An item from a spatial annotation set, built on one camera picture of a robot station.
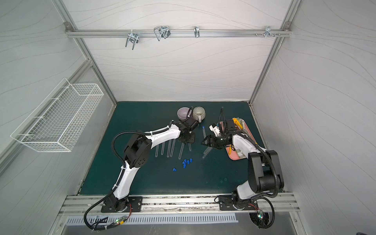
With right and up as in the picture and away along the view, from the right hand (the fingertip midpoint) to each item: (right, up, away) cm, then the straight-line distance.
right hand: (206, 143), depth 88 cm
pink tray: (+20, -8, +3) cm, 22 cm away
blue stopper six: (-9, -10, +1) cm, 14 cm away
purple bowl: (-16, +19, +21) cm, 33 cm away
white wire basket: (-73, +14, -21) cm, 77 cm away
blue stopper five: (-11, -11, 0) cm, 16 cm away
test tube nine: (+1, -5, +5) cm, 7 cm away
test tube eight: (0, +5, +14) cm, 15 cm away
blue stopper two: (-14, -13, -2) cm, 19 cm away
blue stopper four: (-13, -10, +1) cm, 17 cm away
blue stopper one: (-19, -14, -3) cm, 24 cm away
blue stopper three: (-14, -11, -1) cm, 18 cm away
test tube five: (-21, -2, +8) cm, 23 cm away
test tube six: (-15, -5, +6) cm, 17 cm away
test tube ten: (+3, -5, +6) cm, 8 cm away
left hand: (-8, 0, +8) cm, 12 cm away
